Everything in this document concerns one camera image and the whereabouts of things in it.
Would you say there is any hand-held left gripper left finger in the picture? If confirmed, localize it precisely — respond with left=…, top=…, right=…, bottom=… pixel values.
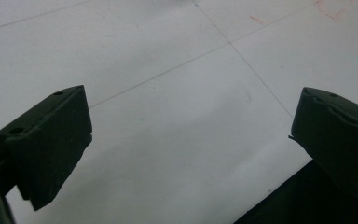
left=0, top=84, right=93, bottom=212

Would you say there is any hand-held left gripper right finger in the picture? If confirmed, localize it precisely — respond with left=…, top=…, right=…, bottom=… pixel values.
left=288, top=87, right=358, bottom=203

